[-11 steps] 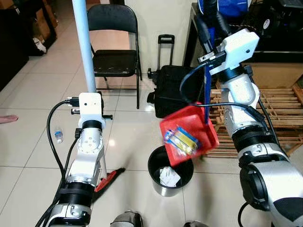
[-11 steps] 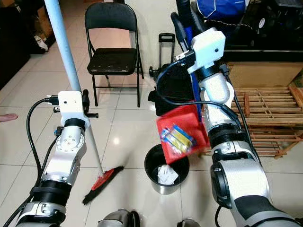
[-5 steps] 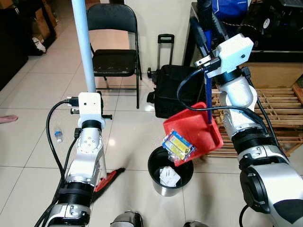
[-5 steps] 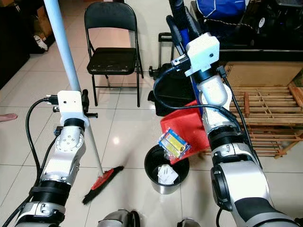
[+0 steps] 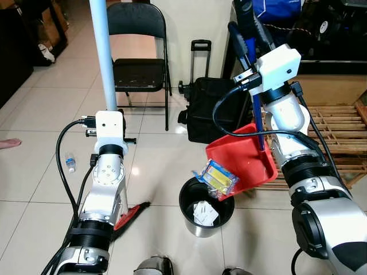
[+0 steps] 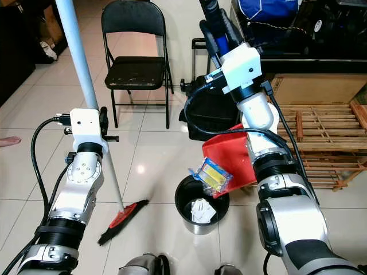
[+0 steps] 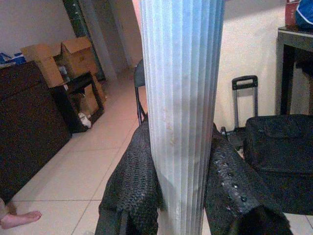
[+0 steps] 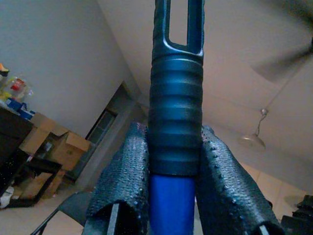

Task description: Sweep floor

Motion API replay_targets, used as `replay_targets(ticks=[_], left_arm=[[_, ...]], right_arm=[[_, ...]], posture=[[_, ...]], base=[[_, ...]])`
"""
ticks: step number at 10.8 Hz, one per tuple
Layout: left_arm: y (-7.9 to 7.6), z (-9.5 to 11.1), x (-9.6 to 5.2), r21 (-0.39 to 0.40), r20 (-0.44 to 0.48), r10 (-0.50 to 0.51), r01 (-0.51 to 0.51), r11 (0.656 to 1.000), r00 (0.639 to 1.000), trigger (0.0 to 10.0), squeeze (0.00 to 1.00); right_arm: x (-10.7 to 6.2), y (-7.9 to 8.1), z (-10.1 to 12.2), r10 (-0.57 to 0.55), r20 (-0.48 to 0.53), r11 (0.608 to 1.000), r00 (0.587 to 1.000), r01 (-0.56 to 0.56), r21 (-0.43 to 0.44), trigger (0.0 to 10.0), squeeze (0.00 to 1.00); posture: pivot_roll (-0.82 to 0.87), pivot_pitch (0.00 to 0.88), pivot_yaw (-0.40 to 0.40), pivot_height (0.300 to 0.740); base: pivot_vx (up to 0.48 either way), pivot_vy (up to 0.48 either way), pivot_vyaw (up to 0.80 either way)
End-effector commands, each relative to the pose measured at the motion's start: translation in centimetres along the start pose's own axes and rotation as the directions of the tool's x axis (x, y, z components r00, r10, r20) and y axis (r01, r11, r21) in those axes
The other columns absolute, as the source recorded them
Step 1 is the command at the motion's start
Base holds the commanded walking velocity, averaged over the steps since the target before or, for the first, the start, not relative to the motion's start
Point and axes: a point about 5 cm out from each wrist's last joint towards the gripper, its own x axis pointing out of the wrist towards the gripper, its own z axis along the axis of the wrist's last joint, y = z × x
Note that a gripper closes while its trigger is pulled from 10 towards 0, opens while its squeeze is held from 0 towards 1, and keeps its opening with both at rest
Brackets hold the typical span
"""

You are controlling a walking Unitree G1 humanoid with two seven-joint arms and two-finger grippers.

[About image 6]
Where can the black round fan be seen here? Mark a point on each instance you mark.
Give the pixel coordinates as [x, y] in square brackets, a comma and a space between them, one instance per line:
[318, 28]

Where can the black round waste bin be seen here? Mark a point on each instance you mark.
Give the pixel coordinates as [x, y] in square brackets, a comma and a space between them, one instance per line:
[183, 212]

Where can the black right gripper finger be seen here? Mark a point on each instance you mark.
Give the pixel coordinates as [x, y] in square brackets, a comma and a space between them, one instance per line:
[209, 40]
[234, 34]

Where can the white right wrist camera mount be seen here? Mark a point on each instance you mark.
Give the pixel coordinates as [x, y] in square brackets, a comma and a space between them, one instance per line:
[242, 66]

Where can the broom with light blue pole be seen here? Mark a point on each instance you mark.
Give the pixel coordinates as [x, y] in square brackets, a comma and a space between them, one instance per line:
[83, 69]

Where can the white crumpled paper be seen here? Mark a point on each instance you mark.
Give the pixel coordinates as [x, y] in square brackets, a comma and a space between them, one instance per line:
[202, 211]

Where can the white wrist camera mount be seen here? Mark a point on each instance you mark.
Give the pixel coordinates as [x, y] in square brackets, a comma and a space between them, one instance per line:
[89, 129]
[242, 66]

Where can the white shoe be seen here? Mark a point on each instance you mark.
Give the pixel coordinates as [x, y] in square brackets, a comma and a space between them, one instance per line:
[50, 50]

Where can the black trolley suitcase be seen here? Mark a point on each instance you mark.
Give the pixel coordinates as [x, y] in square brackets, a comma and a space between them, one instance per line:
[206, 114]

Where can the robot left leg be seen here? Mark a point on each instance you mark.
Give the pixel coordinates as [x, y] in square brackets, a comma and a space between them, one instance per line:
[144, 266]

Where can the blue bag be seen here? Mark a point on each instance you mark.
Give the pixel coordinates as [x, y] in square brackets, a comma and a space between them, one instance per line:
[266, 8]

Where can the blue yellow snack packet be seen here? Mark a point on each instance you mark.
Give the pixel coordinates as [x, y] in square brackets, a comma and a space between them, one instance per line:
[212, 176]

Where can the black folding chair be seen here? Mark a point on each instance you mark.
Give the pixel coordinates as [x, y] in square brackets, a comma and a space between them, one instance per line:
[137, 71]

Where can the wooden slat rack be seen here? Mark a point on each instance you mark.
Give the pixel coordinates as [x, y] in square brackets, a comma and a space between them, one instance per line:
[327, 129]

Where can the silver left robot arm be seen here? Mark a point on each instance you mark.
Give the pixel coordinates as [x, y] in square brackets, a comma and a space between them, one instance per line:
[74, 195]

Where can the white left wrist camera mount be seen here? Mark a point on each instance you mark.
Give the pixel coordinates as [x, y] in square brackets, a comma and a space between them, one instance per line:
[89, 129]

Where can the person's bare foot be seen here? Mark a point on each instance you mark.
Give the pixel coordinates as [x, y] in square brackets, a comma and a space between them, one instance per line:
[10, 141]

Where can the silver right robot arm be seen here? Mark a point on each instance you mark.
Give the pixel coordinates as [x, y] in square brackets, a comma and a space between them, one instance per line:
[292, 217]

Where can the dark wooden cabinet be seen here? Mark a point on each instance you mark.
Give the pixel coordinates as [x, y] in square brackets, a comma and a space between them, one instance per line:
[17, 51]

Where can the brown cardboard box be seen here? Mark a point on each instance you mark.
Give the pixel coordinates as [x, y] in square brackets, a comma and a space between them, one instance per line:
[315, 89]

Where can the black desk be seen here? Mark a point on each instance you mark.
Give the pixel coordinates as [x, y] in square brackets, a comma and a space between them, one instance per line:
[315, 65]

